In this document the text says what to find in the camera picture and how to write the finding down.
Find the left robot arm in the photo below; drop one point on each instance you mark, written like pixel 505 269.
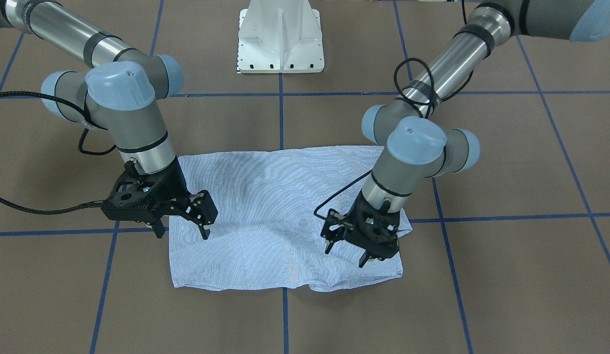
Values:
pixel 118 94

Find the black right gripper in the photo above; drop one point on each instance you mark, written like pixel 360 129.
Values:
pixel 171 188

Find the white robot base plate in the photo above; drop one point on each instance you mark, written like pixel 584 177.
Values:
pixel 280 36

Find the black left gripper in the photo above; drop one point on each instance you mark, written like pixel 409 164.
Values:
pixel 354 217

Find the light blue striped shirt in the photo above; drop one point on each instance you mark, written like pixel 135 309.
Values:
pixel 265 234

